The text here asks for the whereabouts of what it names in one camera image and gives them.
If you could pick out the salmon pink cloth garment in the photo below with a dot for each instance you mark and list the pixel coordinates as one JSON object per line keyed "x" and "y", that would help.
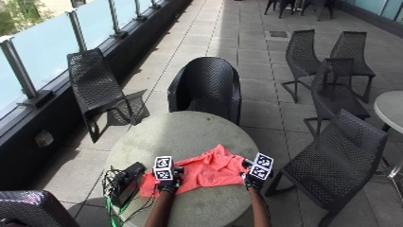
{"x": 209, "y": 171}

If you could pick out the right glove marker cube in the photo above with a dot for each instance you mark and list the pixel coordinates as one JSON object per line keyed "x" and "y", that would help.
{"x": 261, "y": 166}

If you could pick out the black electronics box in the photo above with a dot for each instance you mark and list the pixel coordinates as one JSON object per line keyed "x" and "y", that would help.
{"x": 125, "y": 184}

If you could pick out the round grey side table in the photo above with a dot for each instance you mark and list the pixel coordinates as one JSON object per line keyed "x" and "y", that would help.
{"x": 393, "y": 110}

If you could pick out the person's left hand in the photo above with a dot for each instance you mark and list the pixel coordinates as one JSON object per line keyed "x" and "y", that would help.
{"x": 169, "y": 186}

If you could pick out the glove marker cube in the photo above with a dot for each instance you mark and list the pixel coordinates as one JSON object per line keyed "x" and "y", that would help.
{"x": 261, "y": 166}
{"x": 163, "y": 168}

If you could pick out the person's right hand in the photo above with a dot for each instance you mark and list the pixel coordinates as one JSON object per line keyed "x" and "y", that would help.
{"x": 253, "y": 183}

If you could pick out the black perforated chair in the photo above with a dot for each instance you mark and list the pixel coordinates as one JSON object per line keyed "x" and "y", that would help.
{"x": 301, "y": 60}
{"x": 336, "y": 164}
{"x": 99, "y": 88}
{"x": 336, "y": 91}
{"x": 352, "y": 53}

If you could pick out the floor drain cover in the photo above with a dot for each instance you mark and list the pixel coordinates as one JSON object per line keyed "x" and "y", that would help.
{"x": 278, "y": 34}

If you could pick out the group of dark chairs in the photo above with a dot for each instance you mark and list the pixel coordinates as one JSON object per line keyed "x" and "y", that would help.
{"x": 298, "y": 5}

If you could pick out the left glove marker cube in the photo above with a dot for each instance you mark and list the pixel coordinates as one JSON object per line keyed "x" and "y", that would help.
{"x": 163, "y": 168}

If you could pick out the recessed wall light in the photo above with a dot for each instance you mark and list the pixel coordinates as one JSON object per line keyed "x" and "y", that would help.
{"x": 43, "y": 138}

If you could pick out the black woven tub armchair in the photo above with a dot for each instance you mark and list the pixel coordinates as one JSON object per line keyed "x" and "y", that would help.
{"x": 207, "y": 88}

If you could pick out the glass balustrade with metal posts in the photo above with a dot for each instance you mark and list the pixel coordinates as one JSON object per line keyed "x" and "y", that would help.
{"x": 42, "y": 47}

